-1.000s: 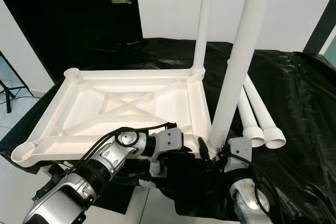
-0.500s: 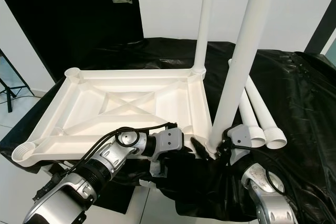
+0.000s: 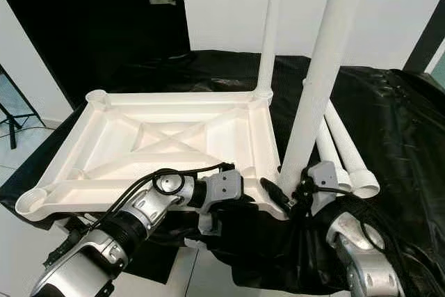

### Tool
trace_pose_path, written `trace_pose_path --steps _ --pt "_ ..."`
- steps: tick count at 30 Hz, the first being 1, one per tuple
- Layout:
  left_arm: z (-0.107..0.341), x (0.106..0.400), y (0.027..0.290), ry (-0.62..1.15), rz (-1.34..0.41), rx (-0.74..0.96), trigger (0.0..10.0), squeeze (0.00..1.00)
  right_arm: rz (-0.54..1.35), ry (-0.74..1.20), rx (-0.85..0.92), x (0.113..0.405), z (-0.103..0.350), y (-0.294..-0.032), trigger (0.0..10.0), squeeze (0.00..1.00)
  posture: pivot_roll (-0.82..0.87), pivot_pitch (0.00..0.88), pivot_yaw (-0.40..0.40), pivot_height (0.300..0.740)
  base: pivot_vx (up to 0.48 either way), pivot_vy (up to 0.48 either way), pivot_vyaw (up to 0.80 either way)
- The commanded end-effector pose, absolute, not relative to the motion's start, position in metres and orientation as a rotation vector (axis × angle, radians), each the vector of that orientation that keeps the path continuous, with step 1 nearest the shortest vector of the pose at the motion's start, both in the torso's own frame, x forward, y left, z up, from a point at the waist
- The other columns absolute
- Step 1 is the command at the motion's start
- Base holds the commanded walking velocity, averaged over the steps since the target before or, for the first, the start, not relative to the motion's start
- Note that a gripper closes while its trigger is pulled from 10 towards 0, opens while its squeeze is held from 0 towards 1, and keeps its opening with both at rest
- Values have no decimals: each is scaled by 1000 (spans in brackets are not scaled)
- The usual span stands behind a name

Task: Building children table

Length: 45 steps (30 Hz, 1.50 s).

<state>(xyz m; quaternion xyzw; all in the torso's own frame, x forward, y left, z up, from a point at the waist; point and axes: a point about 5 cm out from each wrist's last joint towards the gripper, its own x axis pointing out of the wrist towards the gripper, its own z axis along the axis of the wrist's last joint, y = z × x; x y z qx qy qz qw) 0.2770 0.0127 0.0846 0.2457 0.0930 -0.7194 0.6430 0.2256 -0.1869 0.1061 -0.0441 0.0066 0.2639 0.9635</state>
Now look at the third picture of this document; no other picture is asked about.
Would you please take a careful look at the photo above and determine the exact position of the black door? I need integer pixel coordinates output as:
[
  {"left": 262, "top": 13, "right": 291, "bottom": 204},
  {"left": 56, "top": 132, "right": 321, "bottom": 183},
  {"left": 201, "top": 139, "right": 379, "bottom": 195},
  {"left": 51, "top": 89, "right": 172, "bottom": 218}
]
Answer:
[{"left": 0, "top": 0, "right": 192, "bottom": 106}]

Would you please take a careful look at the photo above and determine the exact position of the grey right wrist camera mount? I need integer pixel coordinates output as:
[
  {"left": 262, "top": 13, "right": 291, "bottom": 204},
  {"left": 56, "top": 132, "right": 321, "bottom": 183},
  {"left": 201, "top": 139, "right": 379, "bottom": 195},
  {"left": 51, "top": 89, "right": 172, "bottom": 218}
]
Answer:
[{"left": 307, "top": 161, "right": 340, "bottom": 214}]

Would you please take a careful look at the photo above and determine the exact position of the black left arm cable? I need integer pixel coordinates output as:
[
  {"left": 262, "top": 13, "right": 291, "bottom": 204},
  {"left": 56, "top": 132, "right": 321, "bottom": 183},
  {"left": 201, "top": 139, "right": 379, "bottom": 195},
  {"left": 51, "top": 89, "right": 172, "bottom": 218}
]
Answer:
[{"left": 45, "top": 162, "right": 236, "bottom": 270}]

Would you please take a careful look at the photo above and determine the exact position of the black plastic cover sheet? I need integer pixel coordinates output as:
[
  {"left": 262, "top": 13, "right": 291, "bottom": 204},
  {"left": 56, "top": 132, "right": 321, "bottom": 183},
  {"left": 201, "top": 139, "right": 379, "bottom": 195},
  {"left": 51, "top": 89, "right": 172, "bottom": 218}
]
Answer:
[{"left": 0, "top": 50, "right": 445, "bottom": 291}]

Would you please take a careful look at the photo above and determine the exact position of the black wall pillar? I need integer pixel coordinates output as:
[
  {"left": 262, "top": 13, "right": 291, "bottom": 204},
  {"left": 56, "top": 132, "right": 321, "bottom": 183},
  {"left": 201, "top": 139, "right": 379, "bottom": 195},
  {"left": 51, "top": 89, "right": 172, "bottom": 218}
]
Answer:
[{"left": 403, "top": 12, "right": 445, "bottom": 72}]

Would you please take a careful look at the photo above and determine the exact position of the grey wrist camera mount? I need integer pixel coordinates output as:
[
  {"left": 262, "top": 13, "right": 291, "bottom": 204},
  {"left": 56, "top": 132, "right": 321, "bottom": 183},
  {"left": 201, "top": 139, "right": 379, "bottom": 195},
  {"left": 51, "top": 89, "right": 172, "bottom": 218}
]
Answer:
[
  {"left": 307, "top": 161, "right": 340, "bottom": 214},
  {"left": 198, "top": 168, "right": 245, "bottom": 213}
]

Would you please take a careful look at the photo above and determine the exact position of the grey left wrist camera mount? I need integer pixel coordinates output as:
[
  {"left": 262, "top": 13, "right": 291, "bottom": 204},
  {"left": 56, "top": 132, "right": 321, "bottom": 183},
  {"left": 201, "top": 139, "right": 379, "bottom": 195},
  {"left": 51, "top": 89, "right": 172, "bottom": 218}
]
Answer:
[{"left": 198, "top": 168, "right": 245, "bottom": 213}]

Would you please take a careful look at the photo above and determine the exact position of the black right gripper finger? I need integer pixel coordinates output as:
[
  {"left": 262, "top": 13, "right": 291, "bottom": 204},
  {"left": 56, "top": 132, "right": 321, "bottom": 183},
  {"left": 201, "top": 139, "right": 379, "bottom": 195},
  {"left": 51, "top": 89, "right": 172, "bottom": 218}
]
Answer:
[{"left": 259, "top": 177, "right": 293, "bottom": 207}]

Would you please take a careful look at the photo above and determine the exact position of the black tripod stand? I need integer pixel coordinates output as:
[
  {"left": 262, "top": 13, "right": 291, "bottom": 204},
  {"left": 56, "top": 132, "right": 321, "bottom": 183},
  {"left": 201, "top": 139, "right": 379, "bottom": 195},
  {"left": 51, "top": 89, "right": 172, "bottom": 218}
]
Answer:
[{"left": 0, "top": 67, "right": 35, "bottom": 148}]

